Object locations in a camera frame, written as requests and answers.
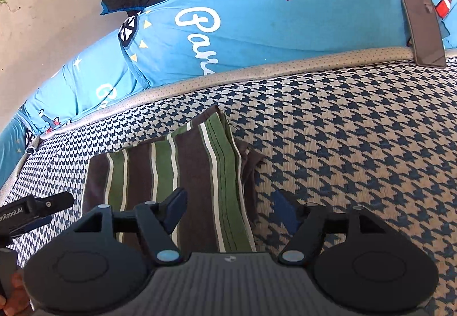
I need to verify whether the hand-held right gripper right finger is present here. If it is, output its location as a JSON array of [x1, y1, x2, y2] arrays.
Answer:
[[273, 189, 388, 264]]

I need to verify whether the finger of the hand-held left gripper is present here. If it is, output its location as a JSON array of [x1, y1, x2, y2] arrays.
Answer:
[[7, 215, 52, 239], [22, 190, 76, 219]]

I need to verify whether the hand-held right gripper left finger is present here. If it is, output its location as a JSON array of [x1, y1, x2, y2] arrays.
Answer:
[[73, 188, 188, 265]]

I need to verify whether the green brown striped shirt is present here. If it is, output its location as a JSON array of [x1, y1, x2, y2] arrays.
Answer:
[[81, 104, 265, 253]]

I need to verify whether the person's left hand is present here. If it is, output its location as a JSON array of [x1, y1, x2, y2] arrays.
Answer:
[[0, 270, 35, 313]]

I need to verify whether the houndstooth sofa seat cushion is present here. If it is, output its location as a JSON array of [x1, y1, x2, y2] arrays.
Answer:
[[0, 47, 457, 316]]

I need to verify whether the blue printed sofa backrest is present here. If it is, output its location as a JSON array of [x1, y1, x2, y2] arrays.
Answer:
[[0, 0, 457, 188]]

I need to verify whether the black smartphone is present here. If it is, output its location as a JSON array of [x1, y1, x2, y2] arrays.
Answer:
[[397, 0, 448, 69]]

